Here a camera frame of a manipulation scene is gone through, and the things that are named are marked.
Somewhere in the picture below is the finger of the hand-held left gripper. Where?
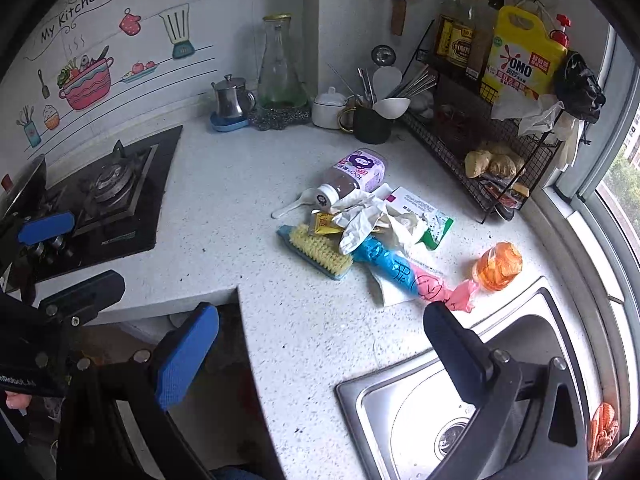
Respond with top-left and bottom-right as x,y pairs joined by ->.
16,210 -> 77,247
35,269 -> 127,331

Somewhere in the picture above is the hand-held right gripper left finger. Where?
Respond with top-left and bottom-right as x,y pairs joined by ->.
57,301 -> 221,480

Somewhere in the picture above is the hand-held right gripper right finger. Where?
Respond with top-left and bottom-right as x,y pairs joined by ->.
422,301 -> 589,480

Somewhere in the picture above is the blue and pink wrapper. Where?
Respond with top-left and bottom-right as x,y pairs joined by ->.
350,234 -> 480,313

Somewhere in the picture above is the purple label plastic bottle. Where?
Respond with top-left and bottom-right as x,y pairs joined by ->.
316,148 -> 389,212

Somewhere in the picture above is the person's left hand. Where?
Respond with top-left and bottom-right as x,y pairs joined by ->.
4,392 -> 32,415

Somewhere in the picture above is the stainless steel sink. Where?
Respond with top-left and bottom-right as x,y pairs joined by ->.
334,287 -> 601,480

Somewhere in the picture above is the black gas stove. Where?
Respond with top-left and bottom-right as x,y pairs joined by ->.
0,125 -> 184,286

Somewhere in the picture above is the green and white box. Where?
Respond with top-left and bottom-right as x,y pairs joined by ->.
384,186 -> 455,251

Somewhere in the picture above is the white rubber glove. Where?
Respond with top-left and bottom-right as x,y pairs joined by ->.
331,191 -> 419,256

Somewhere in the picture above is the blue scrub brush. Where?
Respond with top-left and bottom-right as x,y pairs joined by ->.
276,223 -> 355,281

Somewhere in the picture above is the orange cloth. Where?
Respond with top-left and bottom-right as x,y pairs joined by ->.
589,402 -> 620,463

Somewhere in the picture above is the yellow sachet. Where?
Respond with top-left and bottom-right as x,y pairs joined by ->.
309,211 -> 347,237

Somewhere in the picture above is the white plastic spoon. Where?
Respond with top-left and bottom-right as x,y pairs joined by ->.
271,187 -> 321,220

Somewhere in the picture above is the ginger root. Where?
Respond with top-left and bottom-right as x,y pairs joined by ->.
464,142 -> 526,180

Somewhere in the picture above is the blue saucer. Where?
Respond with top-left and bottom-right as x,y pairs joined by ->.
209,111 -> 250,133

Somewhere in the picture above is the small stainless steel pot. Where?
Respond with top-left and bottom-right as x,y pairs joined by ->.
211,74 -> 257,120

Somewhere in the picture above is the dark green utensil mug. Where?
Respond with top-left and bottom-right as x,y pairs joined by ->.
338,97 -> 396,145

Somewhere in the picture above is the white soup ladle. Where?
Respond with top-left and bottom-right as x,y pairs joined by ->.
373,97 -> 412,120

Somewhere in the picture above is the crumpled white plastic bag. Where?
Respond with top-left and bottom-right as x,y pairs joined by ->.
490,91 -> 583,171

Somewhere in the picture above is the ornate metal coaster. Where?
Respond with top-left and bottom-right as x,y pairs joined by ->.
247,102 -> 313,132

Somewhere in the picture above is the bundle of metal chopsticks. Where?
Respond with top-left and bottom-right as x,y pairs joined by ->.
389,71 -> 441,101

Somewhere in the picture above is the white ceramic lidded jar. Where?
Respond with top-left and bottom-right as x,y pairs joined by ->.
312,86 -> 349,129

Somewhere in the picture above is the white rice paddle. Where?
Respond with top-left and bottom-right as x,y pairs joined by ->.
372,66 -> 404,97

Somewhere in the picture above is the glass carafe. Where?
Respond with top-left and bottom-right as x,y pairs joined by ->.
257,13 -> 308,111

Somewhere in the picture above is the black plastic bag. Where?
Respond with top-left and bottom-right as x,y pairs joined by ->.
554,51 -> 607,124

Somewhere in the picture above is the yellow detergent jug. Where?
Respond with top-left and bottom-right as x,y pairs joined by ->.
479,5 -> 569,103

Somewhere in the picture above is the dark sauce bottle brown label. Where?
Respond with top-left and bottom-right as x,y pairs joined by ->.
448,0 -> 482,81

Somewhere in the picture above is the dark sauce bottle yellow label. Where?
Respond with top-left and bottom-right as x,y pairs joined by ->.
433,0 -> 465,61

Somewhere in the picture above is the kitchen wall sticker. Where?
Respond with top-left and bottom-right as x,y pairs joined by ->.
12,0 -> 218,151

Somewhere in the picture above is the window frame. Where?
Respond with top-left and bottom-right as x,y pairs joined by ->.
530,20 -> 640,321

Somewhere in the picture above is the black wire rack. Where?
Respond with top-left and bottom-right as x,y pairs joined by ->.
400,19 -> 563,224

